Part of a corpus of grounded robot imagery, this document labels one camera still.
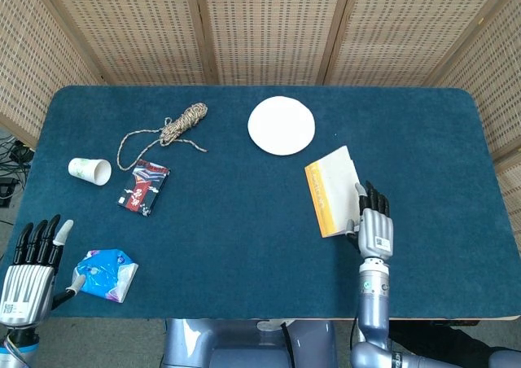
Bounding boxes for blue felt table cover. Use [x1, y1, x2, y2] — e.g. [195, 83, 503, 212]
[0, 85, 521, 321]

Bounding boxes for white paper plate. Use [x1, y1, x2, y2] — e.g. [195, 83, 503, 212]
[247, 95, 317, 156]

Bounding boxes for woven bamboo folding screen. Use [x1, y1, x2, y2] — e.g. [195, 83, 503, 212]
[0, 0, 521, 214]

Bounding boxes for blue-grey robot torso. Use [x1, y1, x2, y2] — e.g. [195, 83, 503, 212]
[160, 318, 339, 368]

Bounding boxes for white notebook with orange cover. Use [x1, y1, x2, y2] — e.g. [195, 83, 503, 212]
[304, 144, 361, 239]

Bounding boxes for braided camouflage rope bundle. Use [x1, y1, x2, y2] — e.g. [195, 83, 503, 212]
[116, 102, 209, 172]

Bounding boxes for blue plastic snack packet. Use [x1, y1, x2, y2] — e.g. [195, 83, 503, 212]
[71, 248, 139, 304]

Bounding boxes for white paper cup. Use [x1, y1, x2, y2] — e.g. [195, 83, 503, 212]
[68, 157, 112, 187]

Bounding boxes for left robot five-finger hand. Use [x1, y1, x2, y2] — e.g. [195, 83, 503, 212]
[0, 214, 86, 328]

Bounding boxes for black and red card box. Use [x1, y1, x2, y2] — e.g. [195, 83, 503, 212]
[117, 159, 171, 217]

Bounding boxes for black cable on torso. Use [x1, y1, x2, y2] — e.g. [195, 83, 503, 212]
[279, 321, 296, 368]

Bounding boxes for black power adapter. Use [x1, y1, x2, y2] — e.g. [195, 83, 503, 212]
[0, 178, 20, 208]

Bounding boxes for black floor cables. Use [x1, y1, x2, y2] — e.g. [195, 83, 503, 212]
[0, 134, 36, 182]

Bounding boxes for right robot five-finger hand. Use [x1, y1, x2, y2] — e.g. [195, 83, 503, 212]
[344, 180, 395, 260]

